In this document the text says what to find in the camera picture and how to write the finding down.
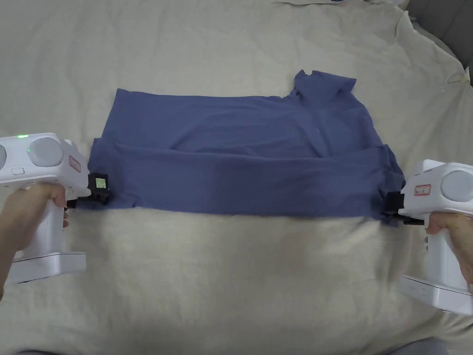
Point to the person's right hand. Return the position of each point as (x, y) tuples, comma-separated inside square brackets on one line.
[(454, 236)]

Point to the dark blue shirt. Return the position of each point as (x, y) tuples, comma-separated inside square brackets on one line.
[(236, 166)]

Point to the person's left hand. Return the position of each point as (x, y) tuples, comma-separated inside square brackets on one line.
[(29, 214)]

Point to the bed with beige sheet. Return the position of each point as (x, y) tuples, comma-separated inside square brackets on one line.
[(229, 281)]

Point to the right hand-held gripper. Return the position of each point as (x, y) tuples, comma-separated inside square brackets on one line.
[(443, 185)]

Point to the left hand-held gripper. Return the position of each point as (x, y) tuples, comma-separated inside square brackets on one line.
[(40, 159)]

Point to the person's left forearm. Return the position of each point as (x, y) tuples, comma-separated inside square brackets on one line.
[(4, 266)]

